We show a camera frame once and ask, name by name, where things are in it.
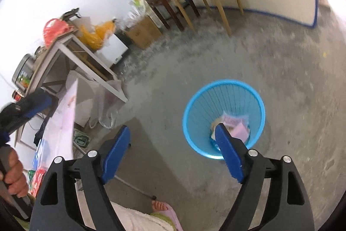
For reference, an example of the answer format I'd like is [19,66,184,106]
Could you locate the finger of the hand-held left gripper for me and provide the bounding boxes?
[15,88,53,119]

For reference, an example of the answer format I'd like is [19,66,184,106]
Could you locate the red plastic bag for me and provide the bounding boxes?
[43,18,72,47]

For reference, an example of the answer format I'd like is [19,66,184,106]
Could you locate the clear plastic bags heap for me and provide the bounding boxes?
[119,0,152,29]

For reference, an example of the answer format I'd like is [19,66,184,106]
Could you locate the cardboard box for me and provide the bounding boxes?
[126,16,163,50]

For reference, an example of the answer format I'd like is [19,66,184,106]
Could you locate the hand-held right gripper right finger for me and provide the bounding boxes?
[215,123,315,231]

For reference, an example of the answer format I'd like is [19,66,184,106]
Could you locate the blue plastic waste basket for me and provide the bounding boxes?
[182,80,266,160]

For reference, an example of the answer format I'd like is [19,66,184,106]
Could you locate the pink mesh packet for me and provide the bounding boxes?
[222,115,250,145]

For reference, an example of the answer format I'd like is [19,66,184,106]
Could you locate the white plastic bag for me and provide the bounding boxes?
[66,70,123,129]

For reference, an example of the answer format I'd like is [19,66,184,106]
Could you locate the pink slipper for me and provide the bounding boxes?
[159,202,181,231]

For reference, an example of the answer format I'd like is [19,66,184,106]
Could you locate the yellow plastic bag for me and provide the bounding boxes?
[78,19,117,49]

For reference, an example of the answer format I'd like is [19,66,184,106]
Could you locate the silver rice cooker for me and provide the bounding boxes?
[11,54,37,86]

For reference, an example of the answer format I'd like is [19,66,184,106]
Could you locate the red drink can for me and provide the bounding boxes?
[28,168,47,197]

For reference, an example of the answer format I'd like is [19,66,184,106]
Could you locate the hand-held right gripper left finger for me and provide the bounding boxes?
[29,125,131,231]

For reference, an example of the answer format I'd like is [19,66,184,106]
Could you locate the pink balloon print tablecloth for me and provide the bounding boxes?
[32,78,79,165]

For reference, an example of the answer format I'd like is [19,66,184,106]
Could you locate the blue white carton box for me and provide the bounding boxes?
[34,139,52,169]

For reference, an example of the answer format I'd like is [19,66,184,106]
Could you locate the black cloth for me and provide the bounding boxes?
[34,123,51,145]

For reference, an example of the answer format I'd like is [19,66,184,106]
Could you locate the person's left hand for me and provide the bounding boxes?
[3,146,29,198]

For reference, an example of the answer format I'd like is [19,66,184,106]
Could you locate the white storage box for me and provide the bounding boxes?
[96,33,129,68]

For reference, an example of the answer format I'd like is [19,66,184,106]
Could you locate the white long side table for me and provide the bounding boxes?
[26,32,129,103]

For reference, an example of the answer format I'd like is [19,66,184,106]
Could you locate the person's foot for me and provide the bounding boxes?
[151,200,169,212]

